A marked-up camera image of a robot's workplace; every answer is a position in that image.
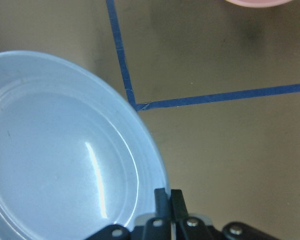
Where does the blue plate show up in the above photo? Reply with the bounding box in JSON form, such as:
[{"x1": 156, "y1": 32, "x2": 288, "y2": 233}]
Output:
[{"x1": 0, "y1": 51, "x2": 170, "y2": 240}]

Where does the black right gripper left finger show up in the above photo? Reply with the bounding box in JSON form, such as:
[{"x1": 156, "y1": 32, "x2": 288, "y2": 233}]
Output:
[{"x1": 87, "y1": 188, "x2": 171, "y2": 240}]

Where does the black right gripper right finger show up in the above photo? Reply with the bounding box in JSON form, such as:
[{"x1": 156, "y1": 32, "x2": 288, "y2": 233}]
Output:
[{"x1": 170, "y1": 189, "x2": 277, "y2": 240}]

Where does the pink bowl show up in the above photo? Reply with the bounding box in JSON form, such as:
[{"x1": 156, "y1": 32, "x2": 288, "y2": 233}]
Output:
[{"x1": 226, "y1": 0, "x2": 292, "y2": 8}]

